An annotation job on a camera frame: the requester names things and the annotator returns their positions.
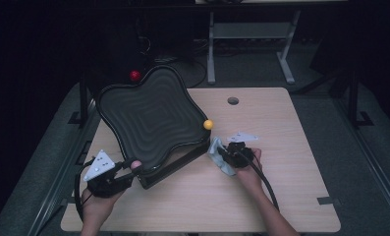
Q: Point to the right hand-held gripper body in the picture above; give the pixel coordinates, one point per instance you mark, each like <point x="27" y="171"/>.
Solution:
<point x="238" y="157"/>

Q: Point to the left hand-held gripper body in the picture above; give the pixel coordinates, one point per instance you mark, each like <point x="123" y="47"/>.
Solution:
<point x="100" y="183"/>

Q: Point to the light blue cloth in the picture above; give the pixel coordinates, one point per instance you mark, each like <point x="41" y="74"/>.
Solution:
<point x="215" y="154"/>

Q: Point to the black wavy tray stand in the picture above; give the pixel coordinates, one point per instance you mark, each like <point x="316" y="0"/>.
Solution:
<point x="153" y="118"/>

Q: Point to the person's left hand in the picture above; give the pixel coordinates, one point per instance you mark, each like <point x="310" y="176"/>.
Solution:
<point x="99" y="205"/>

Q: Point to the person's right hand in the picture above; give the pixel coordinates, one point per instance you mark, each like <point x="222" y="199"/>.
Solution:
<point x="251" y="177"/>

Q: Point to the black tape piece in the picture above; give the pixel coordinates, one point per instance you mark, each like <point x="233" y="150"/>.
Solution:
<point x="69" y="200"/>
<point x="325" y="200"/>

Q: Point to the grey table grommet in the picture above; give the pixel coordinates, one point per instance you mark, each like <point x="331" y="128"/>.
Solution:
<point x="233" y="101"/>

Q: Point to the grey metal floor rail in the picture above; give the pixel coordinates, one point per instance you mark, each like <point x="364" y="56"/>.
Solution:
<point x="53" y="193"/>
<point x="372" y="165"/>

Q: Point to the black metal stand post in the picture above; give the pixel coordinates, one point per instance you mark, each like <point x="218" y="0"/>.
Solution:
<point x="353" y="98"/>
<point x="83" y="98"/>

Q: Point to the grey metal table frame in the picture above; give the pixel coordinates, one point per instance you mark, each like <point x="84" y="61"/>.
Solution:
<point x="251" y="30"/>

